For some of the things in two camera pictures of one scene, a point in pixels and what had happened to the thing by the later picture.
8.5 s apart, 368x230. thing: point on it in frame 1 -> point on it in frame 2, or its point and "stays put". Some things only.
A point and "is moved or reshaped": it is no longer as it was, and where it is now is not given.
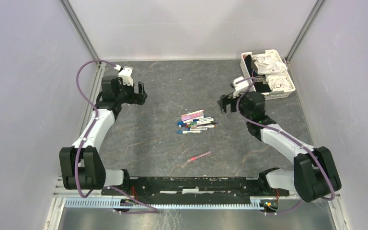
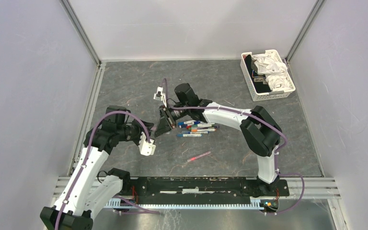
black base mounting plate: [195, 189] stays put
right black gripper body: [226, 99] -> [169, 117]
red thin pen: [196, 157] stays put
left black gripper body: [128, 96] -> [132, 132]
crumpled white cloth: [268, 65] stays put
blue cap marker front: [189, 132] is moved or reshaped
